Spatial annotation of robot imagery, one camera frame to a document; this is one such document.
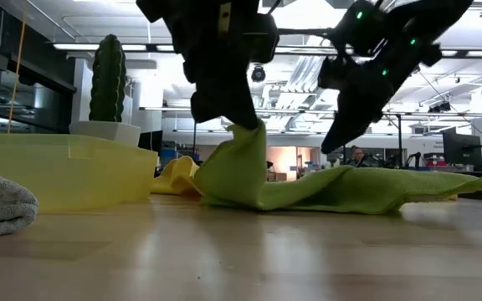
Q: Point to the white plant pot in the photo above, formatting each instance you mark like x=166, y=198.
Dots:
x=111, y=131

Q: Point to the black background workstation frame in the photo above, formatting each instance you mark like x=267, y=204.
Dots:
x=399, y=138

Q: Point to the yellow translucent plastic bin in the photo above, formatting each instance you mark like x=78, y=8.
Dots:
x=65, y=175

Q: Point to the person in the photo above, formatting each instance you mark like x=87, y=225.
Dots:
x=357, y=155

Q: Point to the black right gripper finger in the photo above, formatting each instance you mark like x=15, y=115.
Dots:
x=337, y=121
x=362, y=119

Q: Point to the green cactus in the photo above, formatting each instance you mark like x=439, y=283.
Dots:
x=107, y=83

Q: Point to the red storage box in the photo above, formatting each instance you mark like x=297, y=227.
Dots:
x=433, y=162

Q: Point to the cardboard box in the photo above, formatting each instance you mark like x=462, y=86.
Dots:
x=278, y=176

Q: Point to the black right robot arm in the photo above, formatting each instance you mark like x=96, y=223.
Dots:
x=429, y=21

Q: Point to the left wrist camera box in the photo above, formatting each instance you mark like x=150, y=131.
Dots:
x=262, y=37

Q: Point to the dark glass partition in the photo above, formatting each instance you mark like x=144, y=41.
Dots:
x=44, y=104

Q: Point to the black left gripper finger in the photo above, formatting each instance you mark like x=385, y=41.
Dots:
x=245, y=100
x=216, y=104

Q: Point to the black overhead light rail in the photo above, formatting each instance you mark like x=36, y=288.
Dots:
x=153, y=47

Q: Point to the black computer monitor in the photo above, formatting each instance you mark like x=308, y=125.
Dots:
x=460, y=150

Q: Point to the lime green microfiber towel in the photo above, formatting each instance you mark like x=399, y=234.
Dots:
x=241, y=167

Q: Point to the black hanging dome camera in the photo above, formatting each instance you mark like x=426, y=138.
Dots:
x=258, y=74

